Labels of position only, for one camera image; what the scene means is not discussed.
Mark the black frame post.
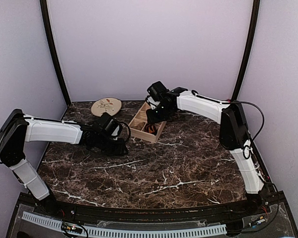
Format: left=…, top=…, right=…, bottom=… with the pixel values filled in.
left=231, top=0, right=261, bottom=101
left=39, top=0, right=72, bottom=107

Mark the wooden compartment tray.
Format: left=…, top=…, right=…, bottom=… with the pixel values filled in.
left=129, top=102, right=166, bottom=143

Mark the tan beige sock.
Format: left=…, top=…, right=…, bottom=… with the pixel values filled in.
left=134, top=122, right=146, bottom=131

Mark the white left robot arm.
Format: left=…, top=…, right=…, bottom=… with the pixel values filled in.
left=0, top=109, right=128, bottom=216

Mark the black right frame post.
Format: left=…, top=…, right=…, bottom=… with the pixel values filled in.
left=231, top=0, right=261, bottom=101

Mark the white slotted cable duct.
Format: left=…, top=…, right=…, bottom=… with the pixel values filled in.
left=21, top=212, right=227, bottom=238

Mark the cream floral plate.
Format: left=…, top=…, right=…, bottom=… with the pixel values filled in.
left=91, top=98, right=122, bottom=117

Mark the black left frame post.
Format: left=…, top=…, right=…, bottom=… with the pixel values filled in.
left=39, top=0, right=72, bottom=107

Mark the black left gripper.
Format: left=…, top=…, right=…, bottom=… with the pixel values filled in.
left=96, top=133, right=128, bottom=156

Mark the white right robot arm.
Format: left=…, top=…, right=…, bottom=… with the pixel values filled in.
left=146, top=81, right=264, bottom=195

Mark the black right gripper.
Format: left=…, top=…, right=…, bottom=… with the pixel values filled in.
left=147, top=103, right=173, bottom=124

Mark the argyle patterned sock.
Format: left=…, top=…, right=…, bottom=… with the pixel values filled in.
left=144, top=124, right=158, bottom=135

